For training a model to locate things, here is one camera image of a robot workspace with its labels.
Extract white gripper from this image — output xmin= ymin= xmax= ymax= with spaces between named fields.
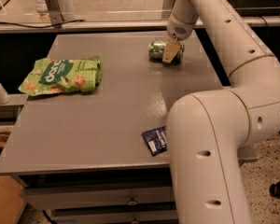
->
xmin=162 ymin=14 xmax=196 ymax=63

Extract grey drawer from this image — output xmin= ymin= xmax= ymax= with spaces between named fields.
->
xmin=50 ymin=207 xmax=178 ymax=224
xmin=21 ymin=187 xmax=175 ymax=210

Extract dark blue snack packet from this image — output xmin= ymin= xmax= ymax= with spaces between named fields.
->
xmin=142 ymin=126 xmax=167 ymax=156

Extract black chair caster wheel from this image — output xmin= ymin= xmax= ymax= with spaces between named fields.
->
xmin=269 ymin=181 xmax=280 ymax=199

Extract grey metal rail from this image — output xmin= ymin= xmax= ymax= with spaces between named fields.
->
xmin=0 ymin=16 xmax=280 ymax=34

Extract left metal bracket post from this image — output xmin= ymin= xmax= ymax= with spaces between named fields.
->
xmin=45 ymin=0 xmax=63 ymax=28

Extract lower grey drawer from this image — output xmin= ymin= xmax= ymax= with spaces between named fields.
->
xmin=50 ymin=207 xmax=178 ymax=224

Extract green soda can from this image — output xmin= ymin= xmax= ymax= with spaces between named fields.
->
xmin=148 ymin=39 xmax=184 ymax=63

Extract upper grey drawer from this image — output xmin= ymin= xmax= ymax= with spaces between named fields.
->
xmin=21 ymin=187 xmax=175 ymax=210

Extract cardboard box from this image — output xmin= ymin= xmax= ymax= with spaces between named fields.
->
xmin=0 ymin=176 xmax=26 ymax=224

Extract black cable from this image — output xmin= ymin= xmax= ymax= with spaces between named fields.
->
xmin=0 ymin=19 xmax=86 ymax=29

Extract green snack bag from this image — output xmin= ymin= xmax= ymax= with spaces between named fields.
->
xmin=19 ymin=56 xmax=102 ymax=96

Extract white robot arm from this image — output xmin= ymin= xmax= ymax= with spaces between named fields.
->
xmin=167 ymin=0 xmax=280 ymax=224

